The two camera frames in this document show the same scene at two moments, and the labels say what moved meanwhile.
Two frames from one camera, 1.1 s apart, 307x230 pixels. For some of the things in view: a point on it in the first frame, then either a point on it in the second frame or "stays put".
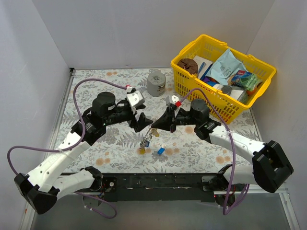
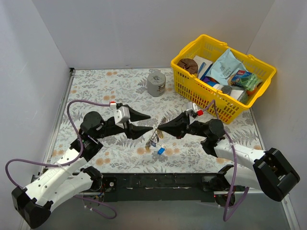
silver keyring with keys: (145, 141) → (154, 139)
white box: (203, 65) stays put
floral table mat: (151, 151) stays put
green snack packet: (248, 80) stays put
